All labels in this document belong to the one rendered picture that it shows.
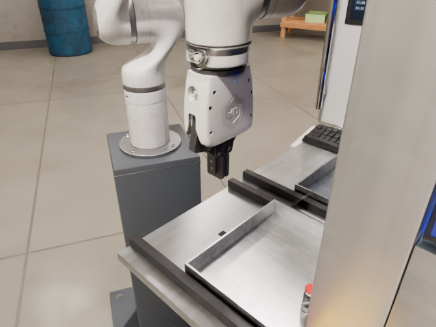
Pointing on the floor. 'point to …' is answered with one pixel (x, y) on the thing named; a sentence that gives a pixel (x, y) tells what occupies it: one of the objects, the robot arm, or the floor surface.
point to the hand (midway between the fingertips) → (218, 163)
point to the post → (380, 168)
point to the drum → (65, 27)
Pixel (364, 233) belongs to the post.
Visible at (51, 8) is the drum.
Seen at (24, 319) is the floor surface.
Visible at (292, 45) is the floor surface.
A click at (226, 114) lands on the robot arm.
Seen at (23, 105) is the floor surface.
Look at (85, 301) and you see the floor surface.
